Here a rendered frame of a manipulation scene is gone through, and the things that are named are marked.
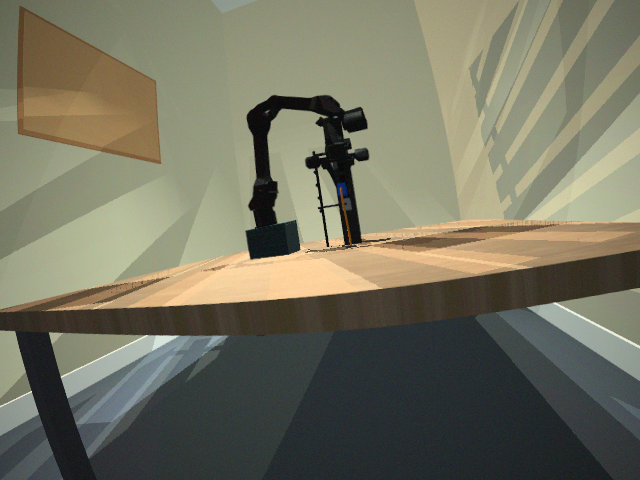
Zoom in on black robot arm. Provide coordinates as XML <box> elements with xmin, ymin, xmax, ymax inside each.
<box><xmin>246</xmin><ymin>95</ymin><xmax>368</xmax><ymax>228</ymax></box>

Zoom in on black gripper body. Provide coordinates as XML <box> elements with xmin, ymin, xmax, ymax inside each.
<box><xmin>305</xmin><ymin>133</ymin><xmax>369</xmax><ymax>169</ymax></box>

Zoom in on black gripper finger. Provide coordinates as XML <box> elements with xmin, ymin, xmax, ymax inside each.
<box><xmin>344</xmin><ymin>160</ymin><xmax>354</xmax><ymax>187</ymax></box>
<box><xmin>321</xmin><ymin>164</ymin><xmax>337</xmax><ymax>188</ymax></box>

